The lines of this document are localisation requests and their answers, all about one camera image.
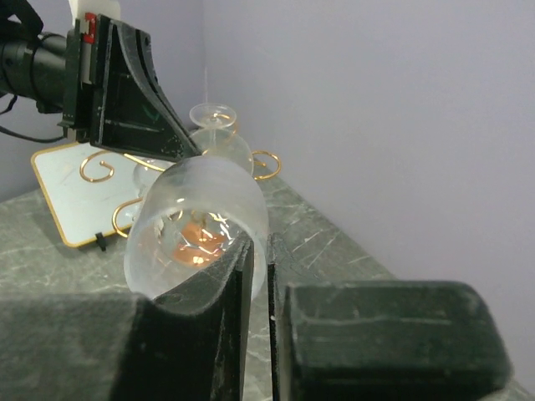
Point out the clear short wine glass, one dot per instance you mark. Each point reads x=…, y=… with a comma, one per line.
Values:
x=189, y=219

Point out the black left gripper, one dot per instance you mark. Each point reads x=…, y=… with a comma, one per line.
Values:
x=112, y=97

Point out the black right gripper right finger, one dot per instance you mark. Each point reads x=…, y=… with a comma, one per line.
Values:
x=379, y=339

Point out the brown wooden rack base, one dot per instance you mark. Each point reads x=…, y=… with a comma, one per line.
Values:
x=198, y=247

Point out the clear tall wine glass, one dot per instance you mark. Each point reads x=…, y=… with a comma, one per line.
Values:
x=217, y=134

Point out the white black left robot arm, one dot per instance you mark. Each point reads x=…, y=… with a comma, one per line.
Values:
x=32, y=61

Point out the white board with yellow frame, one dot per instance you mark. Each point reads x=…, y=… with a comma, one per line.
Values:
x=82, y=188

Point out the gold wire wine glass rack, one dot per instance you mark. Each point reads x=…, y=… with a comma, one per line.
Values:
x=122, y=215

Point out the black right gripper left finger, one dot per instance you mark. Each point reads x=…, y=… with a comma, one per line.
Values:
x=187, y=344

